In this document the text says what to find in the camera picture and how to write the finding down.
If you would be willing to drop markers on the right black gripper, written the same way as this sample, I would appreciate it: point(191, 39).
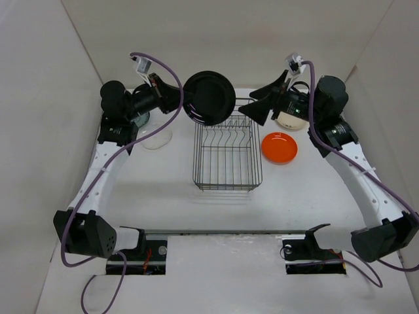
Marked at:
point(259, 110)

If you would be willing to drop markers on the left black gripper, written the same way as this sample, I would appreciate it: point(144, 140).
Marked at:
point(167, 95)

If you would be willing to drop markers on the black plate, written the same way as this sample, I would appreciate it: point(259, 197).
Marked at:
point(210, 98)

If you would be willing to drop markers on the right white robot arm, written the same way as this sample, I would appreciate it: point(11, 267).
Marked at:
point(390, 223)

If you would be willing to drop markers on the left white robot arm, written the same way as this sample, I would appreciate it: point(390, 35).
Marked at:
point(82, 228)

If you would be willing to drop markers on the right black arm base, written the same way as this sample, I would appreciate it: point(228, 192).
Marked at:
point(303, 256)

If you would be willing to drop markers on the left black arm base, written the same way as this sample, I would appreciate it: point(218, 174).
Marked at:
point(149, 255)

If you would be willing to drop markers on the cream plate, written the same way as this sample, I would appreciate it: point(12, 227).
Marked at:
point(289, 122)

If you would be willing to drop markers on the blue patterned plate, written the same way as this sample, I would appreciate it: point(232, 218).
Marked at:
point(141, 119)

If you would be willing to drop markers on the clear glass plate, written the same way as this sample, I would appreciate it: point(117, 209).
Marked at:
point(155, 142)

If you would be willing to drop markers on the orange plate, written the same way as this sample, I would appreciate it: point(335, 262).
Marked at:
point(279, 148)

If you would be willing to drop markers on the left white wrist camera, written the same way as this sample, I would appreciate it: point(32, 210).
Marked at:
point(141, 67)

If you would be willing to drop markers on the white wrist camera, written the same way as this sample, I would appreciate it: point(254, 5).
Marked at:
point(294, 63)
point(141, 67)

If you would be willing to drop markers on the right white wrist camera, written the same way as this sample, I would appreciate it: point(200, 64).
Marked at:
point(294, 63)

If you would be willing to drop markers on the grey wire dish rack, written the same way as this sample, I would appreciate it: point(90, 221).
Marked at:
point(227, 156)

